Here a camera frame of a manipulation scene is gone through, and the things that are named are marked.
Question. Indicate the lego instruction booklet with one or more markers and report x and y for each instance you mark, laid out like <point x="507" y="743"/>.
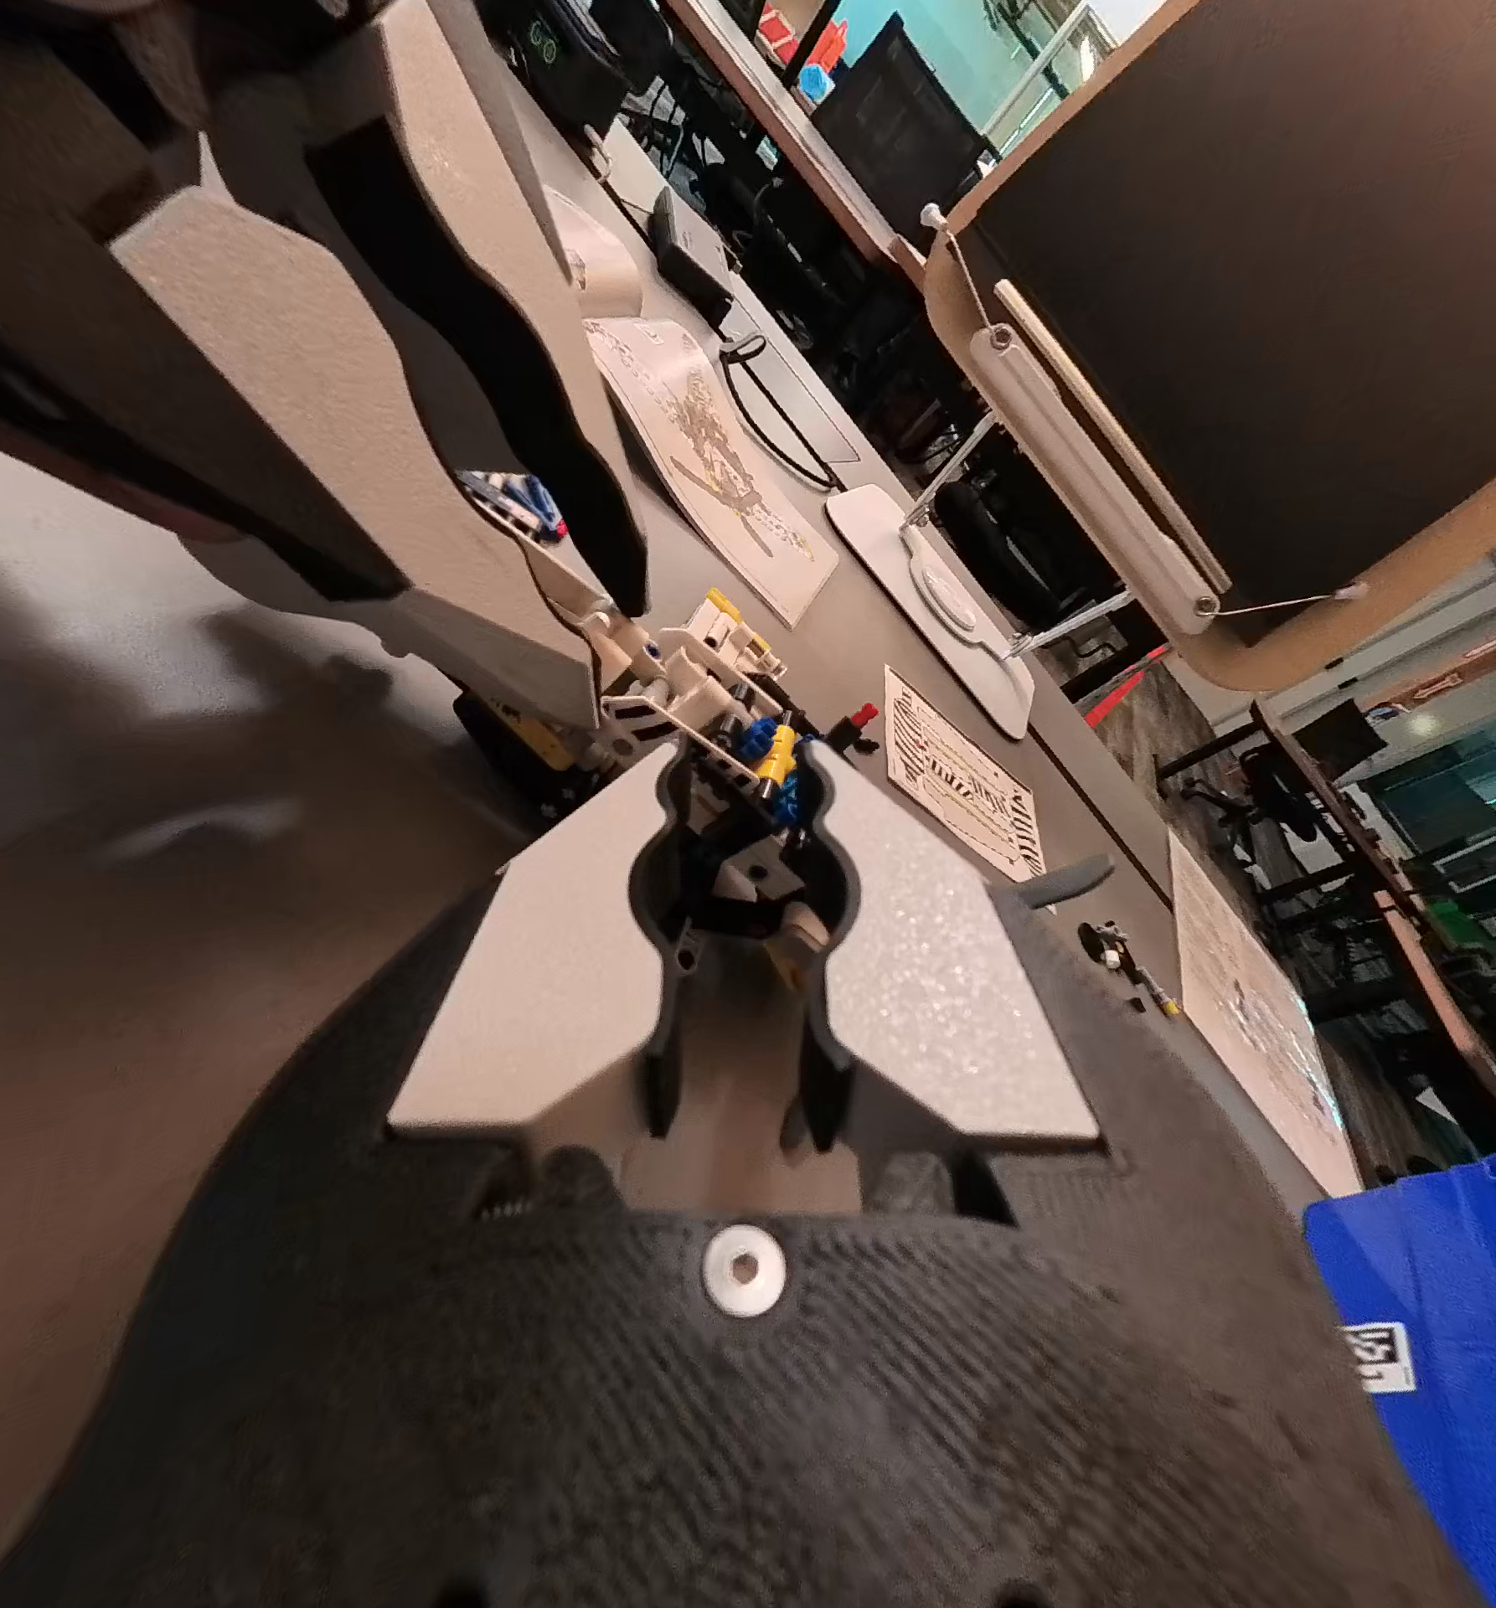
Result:
<point x="722" y="503"/>

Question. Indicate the white lego plane model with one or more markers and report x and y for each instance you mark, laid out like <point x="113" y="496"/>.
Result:
<point x="698" y="678"/>

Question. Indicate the computer monitor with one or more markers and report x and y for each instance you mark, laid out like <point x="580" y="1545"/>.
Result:
<point x="1261" y="314"/>

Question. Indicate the flat black device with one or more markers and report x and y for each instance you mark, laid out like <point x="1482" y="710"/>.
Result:
<point x="691" y="252"/>

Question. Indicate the small grey lego axle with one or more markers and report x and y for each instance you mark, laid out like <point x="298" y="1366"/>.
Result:
<point x="1159" y="994"/>

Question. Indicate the black office chair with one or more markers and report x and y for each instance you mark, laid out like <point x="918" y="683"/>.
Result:
<point x="900" y="115"/>

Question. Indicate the white monitor stand base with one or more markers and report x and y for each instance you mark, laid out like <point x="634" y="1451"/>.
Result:
<point x="949" y="602"/>

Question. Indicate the large printed paper sheet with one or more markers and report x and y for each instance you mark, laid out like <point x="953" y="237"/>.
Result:
<point x="1257" y="1018"/>

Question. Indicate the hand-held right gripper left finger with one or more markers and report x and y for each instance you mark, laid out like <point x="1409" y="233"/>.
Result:
<point x="534" y="981"/>

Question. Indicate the striped sticker sheet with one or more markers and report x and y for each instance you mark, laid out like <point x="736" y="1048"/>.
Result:
<point x="956" y="755"/>

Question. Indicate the blue plastic bin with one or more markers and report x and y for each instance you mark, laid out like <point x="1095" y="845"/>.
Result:
<point x="1451" y="1383"/>

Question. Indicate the open white booklet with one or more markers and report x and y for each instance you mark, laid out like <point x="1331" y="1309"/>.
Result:
<point x="598" y="252"/>

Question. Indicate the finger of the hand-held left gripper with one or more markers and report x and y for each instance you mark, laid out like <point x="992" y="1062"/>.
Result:
<point x="322" y="414"/>
<point x="470" y="163"/>

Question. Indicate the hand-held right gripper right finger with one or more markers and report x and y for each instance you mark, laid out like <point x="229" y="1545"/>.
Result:
<point x="962" y="1006"/>

